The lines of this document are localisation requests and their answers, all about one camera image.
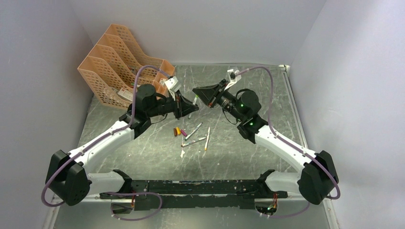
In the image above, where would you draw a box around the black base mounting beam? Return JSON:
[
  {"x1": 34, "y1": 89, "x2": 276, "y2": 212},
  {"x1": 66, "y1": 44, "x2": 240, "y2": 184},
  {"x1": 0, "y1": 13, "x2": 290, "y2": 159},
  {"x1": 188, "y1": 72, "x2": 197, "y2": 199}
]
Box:
[{"x1": 100, "y1": 179, "x2": 288, "y2": 211}]

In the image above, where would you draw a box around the white marker pen colourful label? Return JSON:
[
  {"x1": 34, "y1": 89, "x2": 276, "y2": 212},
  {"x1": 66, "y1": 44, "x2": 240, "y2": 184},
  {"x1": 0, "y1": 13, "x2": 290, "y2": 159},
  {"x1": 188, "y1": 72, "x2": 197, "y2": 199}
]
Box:
[{"x1": 181, "y1": 137, "x2": 206, "y2": 147}]

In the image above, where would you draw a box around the white calculator box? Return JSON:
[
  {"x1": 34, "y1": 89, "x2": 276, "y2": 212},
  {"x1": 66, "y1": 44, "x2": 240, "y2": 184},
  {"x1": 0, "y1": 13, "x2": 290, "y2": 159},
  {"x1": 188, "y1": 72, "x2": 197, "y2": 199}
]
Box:
[{"x1": 118, "y1": 88, "x2": 133, "y2": 102}]

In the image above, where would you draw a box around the white marker pen orange tip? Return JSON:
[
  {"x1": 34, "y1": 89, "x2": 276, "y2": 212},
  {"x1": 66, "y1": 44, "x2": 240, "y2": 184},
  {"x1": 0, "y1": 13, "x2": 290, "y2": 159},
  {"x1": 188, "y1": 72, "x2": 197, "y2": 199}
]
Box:
[{"x1": 204, "y1": 127, "x2": 211, "y2": 151}]

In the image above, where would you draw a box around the peach plastic file organizer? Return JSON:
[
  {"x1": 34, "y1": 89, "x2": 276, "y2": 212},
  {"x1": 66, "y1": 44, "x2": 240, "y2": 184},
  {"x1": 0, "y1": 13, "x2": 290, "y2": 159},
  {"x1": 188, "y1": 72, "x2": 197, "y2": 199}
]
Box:
[{"x1": 78, "y1": 24, "x2": 175, "y2": 109}]

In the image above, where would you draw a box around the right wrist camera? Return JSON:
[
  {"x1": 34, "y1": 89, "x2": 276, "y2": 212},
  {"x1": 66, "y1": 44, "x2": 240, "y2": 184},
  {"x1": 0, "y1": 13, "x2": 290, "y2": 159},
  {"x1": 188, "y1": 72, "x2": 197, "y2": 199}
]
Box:
[{"x1": 225, "y1": 68, "x2": 242, "y2": 90}]

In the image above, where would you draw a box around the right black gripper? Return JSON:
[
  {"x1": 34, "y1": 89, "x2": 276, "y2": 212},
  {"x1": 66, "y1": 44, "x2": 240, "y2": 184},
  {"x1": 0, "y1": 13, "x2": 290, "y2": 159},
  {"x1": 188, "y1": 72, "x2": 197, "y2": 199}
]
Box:
[{"x1": 193, "y1": 80, "x2": 244, "y2": 122}]

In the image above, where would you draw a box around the white marker pen upper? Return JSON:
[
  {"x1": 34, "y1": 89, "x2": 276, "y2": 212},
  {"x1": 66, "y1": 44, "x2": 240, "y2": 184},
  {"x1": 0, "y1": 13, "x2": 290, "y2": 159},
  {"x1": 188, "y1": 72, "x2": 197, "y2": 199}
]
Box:
[{"x1": 185, "y1": 122, "x2": 203, "y2": 140}]

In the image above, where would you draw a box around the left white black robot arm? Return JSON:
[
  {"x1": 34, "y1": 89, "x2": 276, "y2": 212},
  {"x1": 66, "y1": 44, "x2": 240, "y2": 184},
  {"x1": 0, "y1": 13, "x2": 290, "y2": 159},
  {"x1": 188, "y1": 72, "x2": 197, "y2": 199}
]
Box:
[{"x1": 41, "y1": 84, "x2": 199, "y2": 207}]

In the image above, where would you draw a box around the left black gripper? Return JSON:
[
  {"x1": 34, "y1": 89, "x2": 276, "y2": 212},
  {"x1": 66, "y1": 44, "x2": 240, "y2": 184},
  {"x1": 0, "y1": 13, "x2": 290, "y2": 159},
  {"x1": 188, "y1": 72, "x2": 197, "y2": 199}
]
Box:
[{"x1": 147, "y1": 88, "x2": 198, "y2": 119}]

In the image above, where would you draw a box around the aluminium rail frame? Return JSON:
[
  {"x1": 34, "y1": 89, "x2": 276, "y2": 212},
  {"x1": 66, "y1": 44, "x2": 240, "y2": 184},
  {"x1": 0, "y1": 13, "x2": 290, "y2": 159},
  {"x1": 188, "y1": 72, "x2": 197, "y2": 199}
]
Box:
[{"x1": 44, "y1": 66, "x2": 338, "y2": 229}]

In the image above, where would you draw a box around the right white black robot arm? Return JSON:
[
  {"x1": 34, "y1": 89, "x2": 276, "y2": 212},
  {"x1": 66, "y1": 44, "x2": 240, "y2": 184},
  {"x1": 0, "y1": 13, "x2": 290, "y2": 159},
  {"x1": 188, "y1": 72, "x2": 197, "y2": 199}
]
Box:
[{"x1": 192, "y1": 80, "x2": 339, "y2": 205}]

